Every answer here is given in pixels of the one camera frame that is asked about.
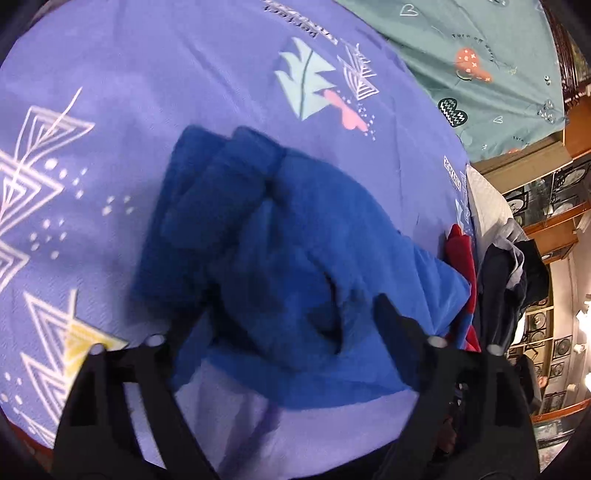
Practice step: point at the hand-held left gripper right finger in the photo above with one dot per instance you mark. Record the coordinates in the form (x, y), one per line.
(406, 350)

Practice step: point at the purple printed bed sheet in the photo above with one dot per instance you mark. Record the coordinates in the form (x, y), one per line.
(138, 69)

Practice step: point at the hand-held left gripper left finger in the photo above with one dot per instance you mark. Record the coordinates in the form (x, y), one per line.
(152, 357)

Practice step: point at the teal heart print sheet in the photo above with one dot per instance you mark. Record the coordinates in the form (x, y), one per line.
(498, 37)

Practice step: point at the dark navy garment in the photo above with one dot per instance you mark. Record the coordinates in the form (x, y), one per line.
(498, 295)

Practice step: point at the wooden bed frame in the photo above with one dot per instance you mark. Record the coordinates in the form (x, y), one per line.
(30, 442)

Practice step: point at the white pillow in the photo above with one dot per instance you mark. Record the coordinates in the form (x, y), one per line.
(485, 203)

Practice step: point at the grey garment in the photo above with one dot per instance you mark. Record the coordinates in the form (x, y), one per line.
(508, 235)

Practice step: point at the wooden display cabinet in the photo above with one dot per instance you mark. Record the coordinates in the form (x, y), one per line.
(577, 138)

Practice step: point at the blue pants with red cuffs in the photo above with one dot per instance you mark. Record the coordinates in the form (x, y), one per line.
(300, 230)

